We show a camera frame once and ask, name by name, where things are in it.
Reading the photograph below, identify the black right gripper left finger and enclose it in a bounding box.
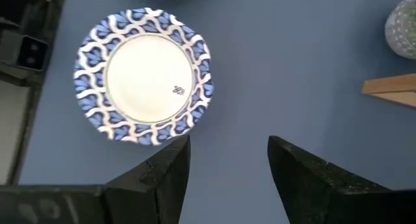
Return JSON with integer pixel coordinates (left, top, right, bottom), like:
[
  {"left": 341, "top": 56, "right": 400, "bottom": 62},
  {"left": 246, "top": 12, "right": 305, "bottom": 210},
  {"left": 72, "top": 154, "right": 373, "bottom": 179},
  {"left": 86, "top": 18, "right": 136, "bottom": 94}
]
[{"left": 0, "top": 134, "right": 192, "bottom": 224}]

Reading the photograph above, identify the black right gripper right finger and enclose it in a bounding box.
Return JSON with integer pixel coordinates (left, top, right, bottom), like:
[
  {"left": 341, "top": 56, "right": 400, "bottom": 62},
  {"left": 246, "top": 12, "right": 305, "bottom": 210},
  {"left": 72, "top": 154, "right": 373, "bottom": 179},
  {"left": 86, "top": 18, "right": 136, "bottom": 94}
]
[{"left": 268, "top": 135, "right": 416, "bottom": 224}]

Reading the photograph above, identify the blue patterned white plate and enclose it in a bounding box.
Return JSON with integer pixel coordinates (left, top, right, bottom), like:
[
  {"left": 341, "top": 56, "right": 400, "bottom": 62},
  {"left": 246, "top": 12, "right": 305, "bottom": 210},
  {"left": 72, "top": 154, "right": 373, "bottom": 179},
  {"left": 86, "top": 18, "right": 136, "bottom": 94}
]
[{"left": 73, "top": 6, "right": 215, "bottom": 146}]

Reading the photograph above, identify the wooden slatted shelf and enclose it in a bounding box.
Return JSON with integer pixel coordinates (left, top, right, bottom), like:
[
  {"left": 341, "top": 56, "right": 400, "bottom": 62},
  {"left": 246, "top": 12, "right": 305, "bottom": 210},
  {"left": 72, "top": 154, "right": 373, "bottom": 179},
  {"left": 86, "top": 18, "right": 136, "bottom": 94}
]
[{"left": 361, "top": 73, "right": 416, "bottom": 108}]

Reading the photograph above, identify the pale green potted succulent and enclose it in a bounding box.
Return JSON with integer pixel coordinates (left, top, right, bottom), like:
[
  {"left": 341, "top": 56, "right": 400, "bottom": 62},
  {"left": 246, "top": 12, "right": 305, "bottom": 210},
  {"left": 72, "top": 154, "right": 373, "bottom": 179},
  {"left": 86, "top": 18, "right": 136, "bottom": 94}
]
[{"left": 384, "top": 0, "right": 416, "bottom": 60}]

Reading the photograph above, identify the black table-level camera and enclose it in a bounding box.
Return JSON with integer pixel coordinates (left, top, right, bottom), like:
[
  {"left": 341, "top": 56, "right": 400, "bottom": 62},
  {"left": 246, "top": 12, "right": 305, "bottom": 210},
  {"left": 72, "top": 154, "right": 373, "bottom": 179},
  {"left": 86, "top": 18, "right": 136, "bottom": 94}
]
[{"left": 16, "top": 34, "right": 50, "bottom": 71}]

